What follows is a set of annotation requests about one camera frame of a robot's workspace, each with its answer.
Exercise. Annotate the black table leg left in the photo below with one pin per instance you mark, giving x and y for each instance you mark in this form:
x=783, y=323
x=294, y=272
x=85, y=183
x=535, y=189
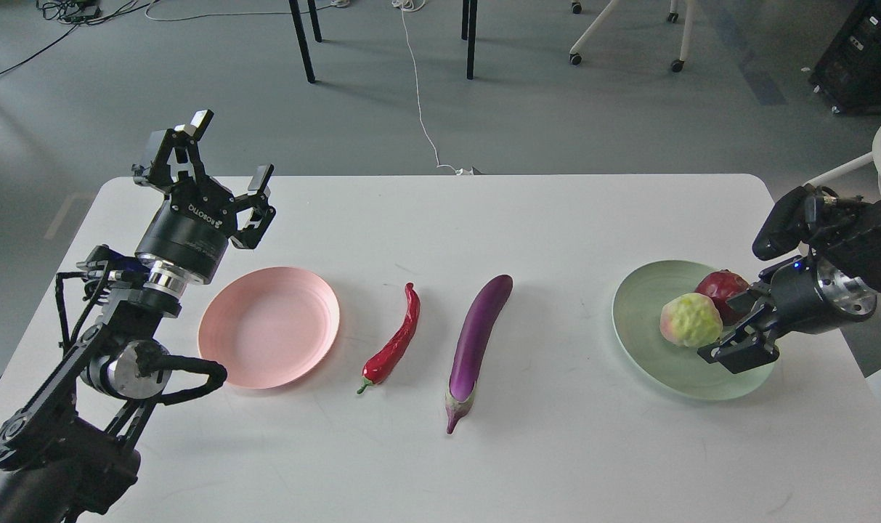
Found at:
x=302, y=37

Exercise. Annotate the pink plate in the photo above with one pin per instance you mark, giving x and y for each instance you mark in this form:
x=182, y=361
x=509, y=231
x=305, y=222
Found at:
x=270, y=327

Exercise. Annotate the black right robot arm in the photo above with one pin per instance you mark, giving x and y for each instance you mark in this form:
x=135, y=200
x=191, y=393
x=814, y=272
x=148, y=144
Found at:
x=816, y=221

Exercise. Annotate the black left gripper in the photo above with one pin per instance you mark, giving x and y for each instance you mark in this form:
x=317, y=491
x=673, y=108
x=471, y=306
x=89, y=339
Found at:
x=190, y=229

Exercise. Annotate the red chili pepper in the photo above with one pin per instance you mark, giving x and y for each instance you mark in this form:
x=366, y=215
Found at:
x=379, y=367

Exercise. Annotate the dark red pomegranate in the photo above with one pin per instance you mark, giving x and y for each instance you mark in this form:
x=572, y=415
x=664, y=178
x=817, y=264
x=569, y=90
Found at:
x=719, y=287

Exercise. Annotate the black table leg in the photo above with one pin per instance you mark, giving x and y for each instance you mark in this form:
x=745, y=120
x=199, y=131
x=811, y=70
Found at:
x=468, y=27
x=302, y=37

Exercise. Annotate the black equipment case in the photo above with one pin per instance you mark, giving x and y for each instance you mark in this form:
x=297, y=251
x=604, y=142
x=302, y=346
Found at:
x=848, y=75

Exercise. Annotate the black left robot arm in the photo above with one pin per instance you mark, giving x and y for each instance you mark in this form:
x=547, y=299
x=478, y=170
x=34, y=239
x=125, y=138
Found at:
x=71, y=449

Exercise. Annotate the yellow green custard apple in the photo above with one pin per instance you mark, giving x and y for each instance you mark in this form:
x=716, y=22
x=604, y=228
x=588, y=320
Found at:
x=690, y=320

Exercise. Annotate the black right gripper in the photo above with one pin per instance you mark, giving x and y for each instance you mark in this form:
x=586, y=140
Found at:
x=802, y=294

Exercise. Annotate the purple eggplant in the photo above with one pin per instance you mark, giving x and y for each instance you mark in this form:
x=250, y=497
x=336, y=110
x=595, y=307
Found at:
x=473, y=340

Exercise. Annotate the white office chair base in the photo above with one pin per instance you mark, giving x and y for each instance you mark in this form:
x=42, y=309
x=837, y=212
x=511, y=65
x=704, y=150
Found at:
x=607, y=37

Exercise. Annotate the green plate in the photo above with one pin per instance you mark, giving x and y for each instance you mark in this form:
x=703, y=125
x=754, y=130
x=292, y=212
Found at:
x=636, y=309

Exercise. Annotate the black table leg right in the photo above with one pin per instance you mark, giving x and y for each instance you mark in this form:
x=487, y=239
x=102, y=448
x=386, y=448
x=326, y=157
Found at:
x=468, y=27

